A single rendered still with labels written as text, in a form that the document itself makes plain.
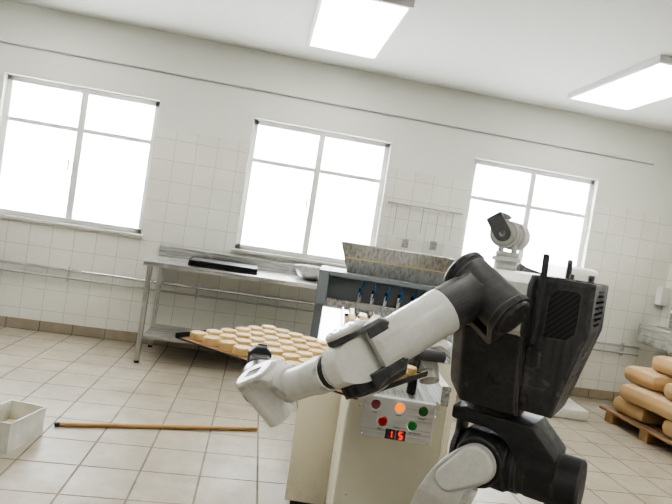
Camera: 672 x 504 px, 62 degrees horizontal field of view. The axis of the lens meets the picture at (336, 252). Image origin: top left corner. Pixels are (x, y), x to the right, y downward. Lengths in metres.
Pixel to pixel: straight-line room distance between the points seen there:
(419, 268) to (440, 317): 1.62
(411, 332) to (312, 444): 1.80
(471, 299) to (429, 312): 0.09
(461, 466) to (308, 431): 1.48
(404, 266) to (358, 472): 1.02
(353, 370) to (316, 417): 1.70
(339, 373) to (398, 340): 0.12
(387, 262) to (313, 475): 1.05
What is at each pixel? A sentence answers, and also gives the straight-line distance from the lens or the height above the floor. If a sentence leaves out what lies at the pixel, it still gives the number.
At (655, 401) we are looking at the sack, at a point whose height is 0.37.
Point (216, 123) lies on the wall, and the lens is 5.69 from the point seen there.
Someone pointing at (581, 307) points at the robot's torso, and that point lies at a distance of 1.21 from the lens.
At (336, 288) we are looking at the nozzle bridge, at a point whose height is 1.10.
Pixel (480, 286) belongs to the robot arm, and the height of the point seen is 1.30.
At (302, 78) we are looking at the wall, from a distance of 5.79.
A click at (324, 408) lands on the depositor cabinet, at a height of 0.54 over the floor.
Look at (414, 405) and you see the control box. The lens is 1.95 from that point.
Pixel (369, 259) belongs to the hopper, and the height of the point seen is 1.26.
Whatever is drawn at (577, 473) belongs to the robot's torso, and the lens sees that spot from 1.33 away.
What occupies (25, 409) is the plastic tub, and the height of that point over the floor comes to 0.12.
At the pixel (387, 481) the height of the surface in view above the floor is 0.55.
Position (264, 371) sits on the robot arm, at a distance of 1.14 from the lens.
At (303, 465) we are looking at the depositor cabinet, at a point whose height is 0.26.
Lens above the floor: 1.36
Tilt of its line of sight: 2 degrees down
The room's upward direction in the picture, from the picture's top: 9 degrees clockwise
